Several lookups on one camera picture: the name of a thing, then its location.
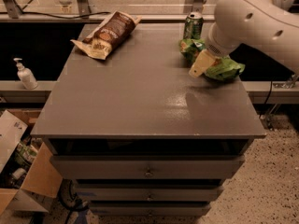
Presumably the green rice chip bag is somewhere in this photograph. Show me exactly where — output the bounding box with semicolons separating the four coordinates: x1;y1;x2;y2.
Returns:
179;39;246;81

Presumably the brown chip bag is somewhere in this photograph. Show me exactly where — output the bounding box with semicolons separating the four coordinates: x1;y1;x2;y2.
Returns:
71;11;142;60

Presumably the open cardboard box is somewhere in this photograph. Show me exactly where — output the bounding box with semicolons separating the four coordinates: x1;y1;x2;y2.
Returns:
0;109;63;214

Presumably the green soda can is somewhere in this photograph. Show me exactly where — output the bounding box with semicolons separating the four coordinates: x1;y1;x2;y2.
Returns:
183;12;204;39

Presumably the black cable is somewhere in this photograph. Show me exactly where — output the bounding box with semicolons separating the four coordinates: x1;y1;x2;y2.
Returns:
0;10;111;20

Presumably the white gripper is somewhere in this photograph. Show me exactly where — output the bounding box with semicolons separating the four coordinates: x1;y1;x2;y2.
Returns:
189;28;232;77

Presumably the white pump dispenser bottle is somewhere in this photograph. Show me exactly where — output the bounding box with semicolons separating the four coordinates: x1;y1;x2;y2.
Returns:
13;58;38;90

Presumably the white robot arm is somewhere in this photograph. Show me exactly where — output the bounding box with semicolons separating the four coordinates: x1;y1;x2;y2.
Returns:
190;0;299;77

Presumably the grey drawer cabinet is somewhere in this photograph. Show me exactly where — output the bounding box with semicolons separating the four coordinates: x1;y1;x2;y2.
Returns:
33;23;265;217

